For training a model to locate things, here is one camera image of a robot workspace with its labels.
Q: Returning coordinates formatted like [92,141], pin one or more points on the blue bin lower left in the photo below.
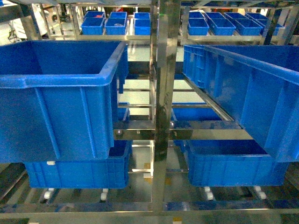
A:
[111,173]

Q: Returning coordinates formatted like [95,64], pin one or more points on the blue crate behind right bin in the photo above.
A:
[194,64]

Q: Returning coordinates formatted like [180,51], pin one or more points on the blue bin lower right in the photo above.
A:
[230,163]

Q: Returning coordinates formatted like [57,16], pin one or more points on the large blue bin upper left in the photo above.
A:
[58,99]

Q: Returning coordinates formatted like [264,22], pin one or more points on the large blue bin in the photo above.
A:
[58,99]
[258,86]

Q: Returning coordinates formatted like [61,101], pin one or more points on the small blue bin far shelf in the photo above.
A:
[92,26]
[247,27]
[221,27]
[198,26]

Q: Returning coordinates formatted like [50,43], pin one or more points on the large blue bin upper right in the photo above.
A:
[258,86]

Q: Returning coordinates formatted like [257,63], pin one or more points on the stainless steel rack frame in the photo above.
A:
[161,193]

